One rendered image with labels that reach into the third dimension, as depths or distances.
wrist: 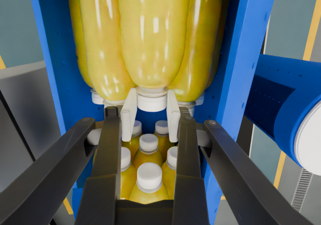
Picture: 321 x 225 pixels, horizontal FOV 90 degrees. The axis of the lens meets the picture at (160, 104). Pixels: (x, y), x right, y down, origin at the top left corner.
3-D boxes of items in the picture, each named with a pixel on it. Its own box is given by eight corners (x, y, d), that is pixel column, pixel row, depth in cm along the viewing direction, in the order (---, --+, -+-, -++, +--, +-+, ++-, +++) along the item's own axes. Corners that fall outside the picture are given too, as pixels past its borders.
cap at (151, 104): (130, 91, 20) (130, 103, 21) (152, 99, 18) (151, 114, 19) (152, 84, 23) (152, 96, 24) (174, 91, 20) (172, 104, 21)
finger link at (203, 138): (182, 131, 12) (221, 132, 12) (175, 105, 17) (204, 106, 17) (180, 147, 13) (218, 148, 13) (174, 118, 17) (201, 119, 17)
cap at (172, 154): (184, 171, 28) (185, 163, 28) (163, 164, 30) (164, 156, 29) (189, 157, 32) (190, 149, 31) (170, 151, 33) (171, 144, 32)
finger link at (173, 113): (171, 112, 13) (180, 112, 13) (167, 88, 20) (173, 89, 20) (169, 143, 15) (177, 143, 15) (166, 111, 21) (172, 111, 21)
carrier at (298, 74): (226, 39, 112) (192, 66, 119) (406, 42, 32) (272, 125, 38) (245, 70, 121) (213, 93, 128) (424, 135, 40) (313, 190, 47)
